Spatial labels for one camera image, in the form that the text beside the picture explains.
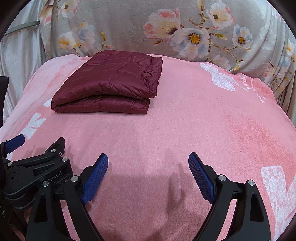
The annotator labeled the maroon quilted puffer jacket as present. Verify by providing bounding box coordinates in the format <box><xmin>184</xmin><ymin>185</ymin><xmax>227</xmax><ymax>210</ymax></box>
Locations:
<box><xmin>51</xmin><ymin>50</ymin><xmax>163</xmax><ymax>115</ymax></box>

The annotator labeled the white satin curtain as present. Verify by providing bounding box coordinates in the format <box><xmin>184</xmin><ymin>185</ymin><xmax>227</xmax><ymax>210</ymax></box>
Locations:
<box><xmin>1</xmin><ymin>1</ymin><xmax>54</xmax><ymax>121</ymax></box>

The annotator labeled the grey floral bed sheet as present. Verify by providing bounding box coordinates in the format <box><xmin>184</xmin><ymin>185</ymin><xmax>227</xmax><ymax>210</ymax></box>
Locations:
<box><xmin>38</xmin><ymin>0</ymin><xmax>296</xmax><ymax>93</ymax></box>

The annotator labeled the pink fleece blanket with bows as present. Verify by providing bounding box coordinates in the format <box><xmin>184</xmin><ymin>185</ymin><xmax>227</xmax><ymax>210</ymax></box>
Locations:
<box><xmin>1</xmin><ymin>55</ymin><xmax>295</xmax><ymax>240</ymax></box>

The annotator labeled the person's left hand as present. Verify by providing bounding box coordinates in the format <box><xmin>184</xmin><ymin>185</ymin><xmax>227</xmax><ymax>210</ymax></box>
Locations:
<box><xmin>9</xmin><ymin>208</ymin><xmax>28</xmax><ymax>240</ymax></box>

